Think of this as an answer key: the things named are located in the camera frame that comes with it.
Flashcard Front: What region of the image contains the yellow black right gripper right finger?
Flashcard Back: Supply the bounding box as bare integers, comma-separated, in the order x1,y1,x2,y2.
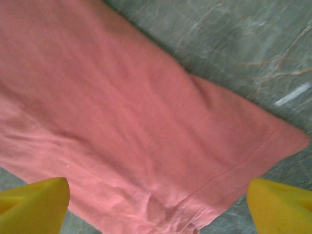
246,177,312,234

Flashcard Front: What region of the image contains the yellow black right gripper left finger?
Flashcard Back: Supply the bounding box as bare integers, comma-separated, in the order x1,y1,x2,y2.
0,177,70,234

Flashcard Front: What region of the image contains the pink t-shirt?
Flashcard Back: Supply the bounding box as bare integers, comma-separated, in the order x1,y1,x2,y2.
0,0,312,234

